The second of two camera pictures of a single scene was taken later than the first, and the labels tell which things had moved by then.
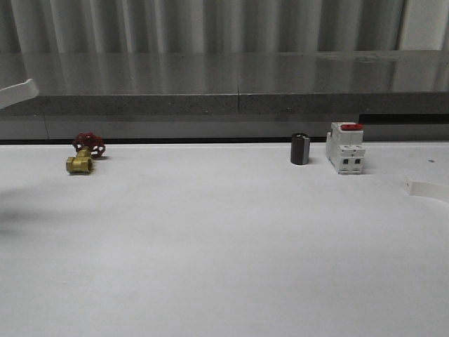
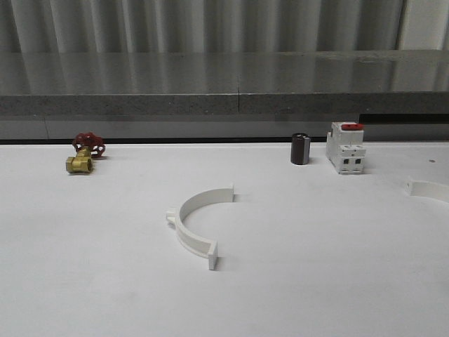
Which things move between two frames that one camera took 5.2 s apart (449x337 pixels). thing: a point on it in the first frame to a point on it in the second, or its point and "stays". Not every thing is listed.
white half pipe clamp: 427,189 stays
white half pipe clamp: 17,93 to 193,242
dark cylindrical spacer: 300,148 stays
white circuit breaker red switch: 344,148 stays
